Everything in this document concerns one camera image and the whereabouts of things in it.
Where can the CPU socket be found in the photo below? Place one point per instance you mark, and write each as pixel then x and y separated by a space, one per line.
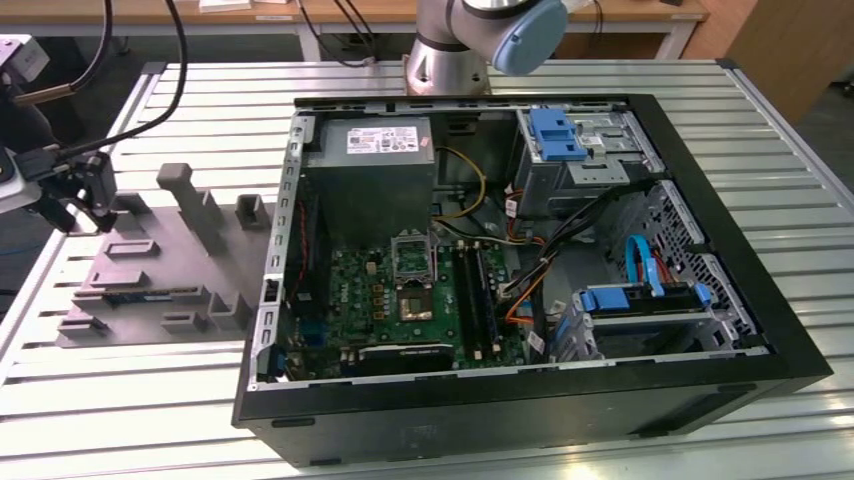
pixel 416 307

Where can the black graphics card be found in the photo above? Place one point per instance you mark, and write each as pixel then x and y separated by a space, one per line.
pixel 400 357

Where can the hard disk in blue carrier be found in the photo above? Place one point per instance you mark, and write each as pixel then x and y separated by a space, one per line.
pixel 610 300

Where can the wooden desk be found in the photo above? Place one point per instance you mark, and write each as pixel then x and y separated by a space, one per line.
pixel 267 10

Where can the grey wrist camera housing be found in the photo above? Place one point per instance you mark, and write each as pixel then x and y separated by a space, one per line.
pixel 20 57

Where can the black RAM slot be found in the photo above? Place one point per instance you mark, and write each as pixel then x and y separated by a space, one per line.
pixel 469 300
pixel 487 300

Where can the metal locking lever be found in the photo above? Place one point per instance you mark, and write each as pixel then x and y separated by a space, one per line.
pixel 437 235

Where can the green motherboard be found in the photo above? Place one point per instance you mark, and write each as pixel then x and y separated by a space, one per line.
pixel 360 320

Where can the silver disk bay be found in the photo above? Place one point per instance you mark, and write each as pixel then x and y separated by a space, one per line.
pixel 717 320

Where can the wooden cabinet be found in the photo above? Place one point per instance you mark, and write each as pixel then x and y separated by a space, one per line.
pixel 787 50

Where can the RAM stick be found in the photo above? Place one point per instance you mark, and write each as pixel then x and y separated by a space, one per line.
pixel 140 296

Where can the silver drive cage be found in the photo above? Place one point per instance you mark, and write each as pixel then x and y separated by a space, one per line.
pixel 581 175

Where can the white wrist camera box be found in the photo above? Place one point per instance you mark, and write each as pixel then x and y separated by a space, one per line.
pixel 14 192

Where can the grey parts rack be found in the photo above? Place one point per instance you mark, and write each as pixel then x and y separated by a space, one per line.
pixel 167 280

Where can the black PC case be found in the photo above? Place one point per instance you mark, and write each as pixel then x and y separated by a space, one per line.
pixel 467 415

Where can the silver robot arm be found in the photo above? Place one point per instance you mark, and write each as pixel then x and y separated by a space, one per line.
pixel 441 65

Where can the blue plastic drive bracket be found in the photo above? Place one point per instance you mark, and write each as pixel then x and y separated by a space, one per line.
pixel 553 135

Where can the grey power supply unit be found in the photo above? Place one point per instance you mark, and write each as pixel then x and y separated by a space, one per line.
pixel 374 195

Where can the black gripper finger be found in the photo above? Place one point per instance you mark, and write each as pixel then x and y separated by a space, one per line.
pixel 102 195
pixel 59 215

